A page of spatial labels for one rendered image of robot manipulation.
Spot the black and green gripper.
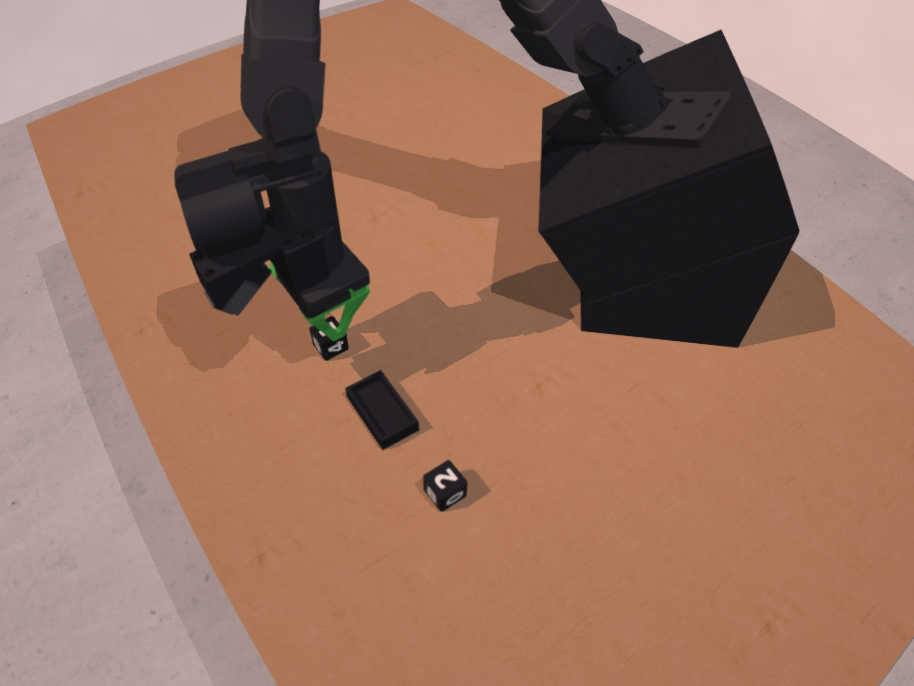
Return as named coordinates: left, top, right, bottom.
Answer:
left=269, top=210, right=370, bottom=341

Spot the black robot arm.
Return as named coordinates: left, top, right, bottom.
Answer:
left=174, top=0, right=733, bottom=316

